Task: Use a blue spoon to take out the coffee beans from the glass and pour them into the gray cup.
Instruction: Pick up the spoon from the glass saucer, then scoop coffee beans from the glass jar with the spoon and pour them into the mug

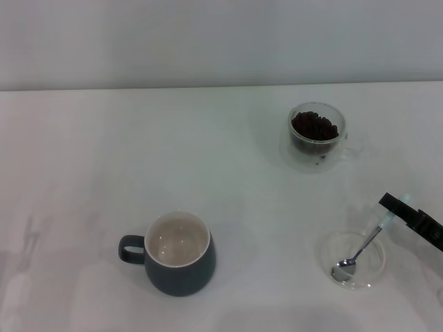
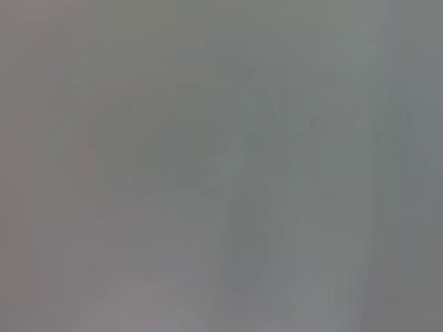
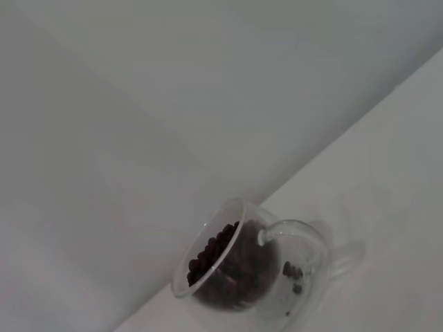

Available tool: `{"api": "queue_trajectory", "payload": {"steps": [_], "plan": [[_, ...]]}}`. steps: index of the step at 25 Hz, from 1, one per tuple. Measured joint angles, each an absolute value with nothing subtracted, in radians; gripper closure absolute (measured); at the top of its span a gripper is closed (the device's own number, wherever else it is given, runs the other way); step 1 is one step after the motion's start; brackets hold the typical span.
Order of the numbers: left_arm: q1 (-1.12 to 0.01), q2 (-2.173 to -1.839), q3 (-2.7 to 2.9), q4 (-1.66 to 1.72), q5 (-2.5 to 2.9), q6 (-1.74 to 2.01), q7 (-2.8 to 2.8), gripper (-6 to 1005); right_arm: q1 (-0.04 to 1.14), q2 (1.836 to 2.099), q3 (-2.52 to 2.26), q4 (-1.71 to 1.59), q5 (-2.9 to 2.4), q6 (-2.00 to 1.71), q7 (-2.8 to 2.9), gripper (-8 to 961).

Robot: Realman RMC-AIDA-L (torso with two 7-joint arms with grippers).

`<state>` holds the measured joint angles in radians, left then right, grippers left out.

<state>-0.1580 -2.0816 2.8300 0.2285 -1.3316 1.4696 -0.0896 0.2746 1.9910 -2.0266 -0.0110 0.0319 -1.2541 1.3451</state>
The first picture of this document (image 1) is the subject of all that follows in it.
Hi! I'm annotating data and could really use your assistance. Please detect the clear glass saucer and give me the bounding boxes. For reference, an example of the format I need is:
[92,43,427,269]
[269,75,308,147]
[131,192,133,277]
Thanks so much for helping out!
[318,230,386,291]

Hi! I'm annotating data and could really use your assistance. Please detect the double-wall clear glass cup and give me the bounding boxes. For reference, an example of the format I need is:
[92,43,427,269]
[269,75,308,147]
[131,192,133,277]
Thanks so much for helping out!
[279,101,363,173]

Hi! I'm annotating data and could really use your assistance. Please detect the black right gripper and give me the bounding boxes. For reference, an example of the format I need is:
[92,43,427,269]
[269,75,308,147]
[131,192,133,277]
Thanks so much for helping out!
[378,192,443,252]

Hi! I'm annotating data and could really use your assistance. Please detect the steel spoon with blue handle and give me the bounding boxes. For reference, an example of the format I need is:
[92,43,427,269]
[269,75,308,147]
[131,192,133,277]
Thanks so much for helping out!
[330,193,413,280]

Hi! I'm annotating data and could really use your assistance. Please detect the pile of coffee beans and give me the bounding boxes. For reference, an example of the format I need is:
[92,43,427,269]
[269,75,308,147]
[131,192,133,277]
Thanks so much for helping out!
[291,111,339,141]

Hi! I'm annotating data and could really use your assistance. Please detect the dark grey ceramic mug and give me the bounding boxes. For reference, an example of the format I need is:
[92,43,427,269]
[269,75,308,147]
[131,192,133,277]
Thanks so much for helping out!
[118,210,217,297]

